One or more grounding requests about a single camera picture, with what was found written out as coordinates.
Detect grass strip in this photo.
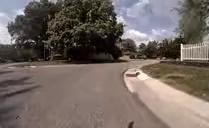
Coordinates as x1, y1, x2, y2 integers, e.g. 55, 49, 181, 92
23, 59, 128, 67

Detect grey asphalt road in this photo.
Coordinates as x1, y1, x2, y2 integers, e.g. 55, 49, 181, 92
0, 59, 170, 128

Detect tall tree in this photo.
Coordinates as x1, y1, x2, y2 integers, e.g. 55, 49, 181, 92
174, 0, 209, 45

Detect dark fence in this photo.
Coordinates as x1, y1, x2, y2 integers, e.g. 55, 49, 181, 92
0, 43, 46, 63

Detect robot's own part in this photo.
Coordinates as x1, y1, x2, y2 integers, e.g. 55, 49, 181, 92
127, 120, 135, 128

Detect white picket fence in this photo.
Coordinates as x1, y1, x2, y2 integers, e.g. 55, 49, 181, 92
180, 41, 209, 63

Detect pale concrete kerb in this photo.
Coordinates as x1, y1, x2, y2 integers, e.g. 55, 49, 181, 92
122, 67, 209, 128

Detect dry grass verge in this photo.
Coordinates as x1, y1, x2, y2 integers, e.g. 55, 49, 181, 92
140, 61, 209, 105

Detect large green tree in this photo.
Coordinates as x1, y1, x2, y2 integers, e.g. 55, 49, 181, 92
6, 0, 125, 62

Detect row of trees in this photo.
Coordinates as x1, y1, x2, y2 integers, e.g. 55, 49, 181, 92
120, 35, 186, 61

